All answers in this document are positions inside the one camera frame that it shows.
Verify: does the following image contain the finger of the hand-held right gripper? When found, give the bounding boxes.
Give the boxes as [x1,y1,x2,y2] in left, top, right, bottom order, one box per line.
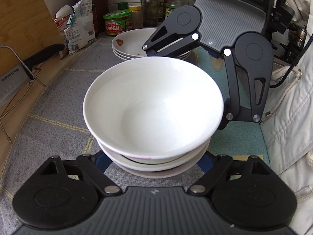
[142,21,200,57]
[217,48,270,130]

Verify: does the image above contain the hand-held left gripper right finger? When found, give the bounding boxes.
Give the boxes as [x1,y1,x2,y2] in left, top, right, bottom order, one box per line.
[188,151,267,196]

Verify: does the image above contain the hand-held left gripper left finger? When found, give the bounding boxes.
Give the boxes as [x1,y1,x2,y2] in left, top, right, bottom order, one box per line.
[48,150,123,196]

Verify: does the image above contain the white pink flower bowl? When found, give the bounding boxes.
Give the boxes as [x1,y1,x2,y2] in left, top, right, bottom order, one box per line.
[83,56,225,165]
[97,138,211,172]
[114,152,208,179]

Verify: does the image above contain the yellow lid jar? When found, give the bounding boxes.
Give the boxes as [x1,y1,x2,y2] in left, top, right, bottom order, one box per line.
[129,4,143,29]

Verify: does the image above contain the glass bottle red cap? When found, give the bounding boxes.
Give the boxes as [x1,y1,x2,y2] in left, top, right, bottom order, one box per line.
[141,0,159,27]

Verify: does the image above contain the wide green lid jar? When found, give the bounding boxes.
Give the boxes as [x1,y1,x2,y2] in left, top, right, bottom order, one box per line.
[103,9,133,36]

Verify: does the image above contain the tall green lid jar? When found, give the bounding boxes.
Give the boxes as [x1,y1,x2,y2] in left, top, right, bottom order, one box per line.
[165,0,184,20]

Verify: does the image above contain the dark glass bottle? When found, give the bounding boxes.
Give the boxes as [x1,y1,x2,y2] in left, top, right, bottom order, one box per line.
[154,0,166,23]

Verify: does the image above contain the grey teal checked mat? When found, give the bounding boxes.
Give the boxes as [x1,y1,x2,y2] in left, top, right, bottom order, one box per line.
[0,37,272,235]

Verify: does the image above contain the metal pot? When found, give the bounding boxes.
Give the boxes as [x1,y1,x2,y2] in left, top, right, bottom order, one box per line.
[287,23,309,52]

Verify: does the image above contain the white blue printed packet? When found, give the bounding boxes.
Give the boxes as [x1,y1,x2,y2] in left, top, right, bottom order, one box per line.
[65,0,96,56]

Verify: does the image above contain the white jacket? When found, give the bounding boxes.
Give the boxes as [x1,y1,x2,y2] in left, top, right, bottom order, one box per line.
[260,0,313,235]

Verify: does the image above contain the red white packet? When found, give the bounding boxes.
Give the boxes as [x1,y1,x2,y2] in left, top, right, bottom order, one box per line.
[52,5,74,42]

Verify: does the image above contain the bamboo cutting board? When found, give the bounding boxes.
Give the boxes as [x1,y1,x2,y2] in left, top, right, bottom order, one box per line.
[0,0,65,79]

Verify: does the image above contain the black cable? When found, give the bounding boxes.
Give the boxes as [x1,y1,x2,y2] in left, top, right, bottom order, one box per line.
[269,27,313,89]

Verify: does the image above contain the black handled kitchen knife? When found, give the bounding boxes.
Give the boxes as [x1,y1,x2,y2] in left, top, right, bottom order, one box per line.
[0,43,65,108]

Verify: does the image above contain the metal wire rack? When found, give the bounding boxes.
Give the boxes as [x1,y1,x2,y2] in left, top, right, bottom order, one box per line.
[0,45,47,143]

